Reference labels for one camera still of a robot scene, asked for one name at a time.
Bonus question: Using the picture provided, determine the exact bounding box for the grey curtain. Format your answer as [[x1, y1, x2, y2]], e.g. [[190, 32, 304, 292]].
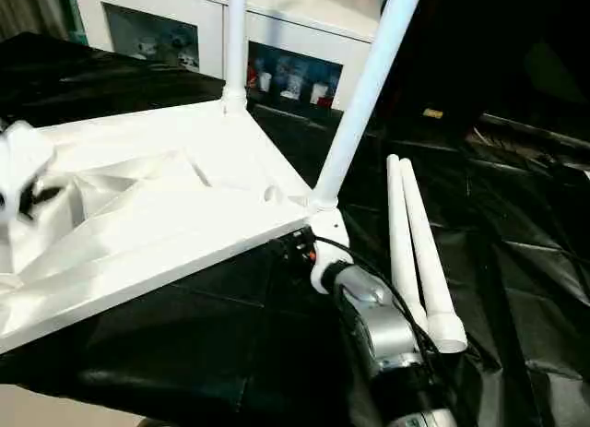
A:
[[0, 0, 71, 42]]

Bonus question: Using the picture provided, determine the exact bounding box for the right arm thick black cable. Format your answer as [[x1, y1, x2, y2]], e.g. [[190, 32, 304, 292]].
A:
[[315, 235, 466, 427]]

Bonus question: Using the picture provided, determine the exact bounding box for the dark brown cabinet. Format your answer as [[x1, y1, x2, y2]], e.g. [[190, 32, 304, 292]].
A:
[[372, 0, 590, 124]]

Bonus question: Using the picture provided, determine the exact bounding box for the black shiny mat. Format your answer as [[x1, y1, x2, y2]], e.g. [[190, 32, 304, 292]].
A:
[[0, 30, 590, 427]]

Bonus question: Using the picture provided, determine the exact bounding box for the white plastic table leg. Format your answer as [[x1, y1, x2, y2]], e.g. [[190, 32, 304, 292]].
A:
[[307, 0, 429, 215], [398, 158, 469, 355], [385, 153, 431, 327], [221, 0, 251, 118]]

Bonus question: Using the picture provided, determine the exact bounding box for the white cabinet with glass doors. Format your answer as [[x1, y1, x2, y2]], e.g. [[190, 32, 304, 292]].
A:
[[72, 0, 394, 111]]

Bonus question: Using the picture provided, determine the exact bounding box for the white plastic table top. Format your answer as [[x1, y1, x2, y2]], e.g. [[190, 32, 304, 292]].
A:
[[0, 97, 352, 355]]

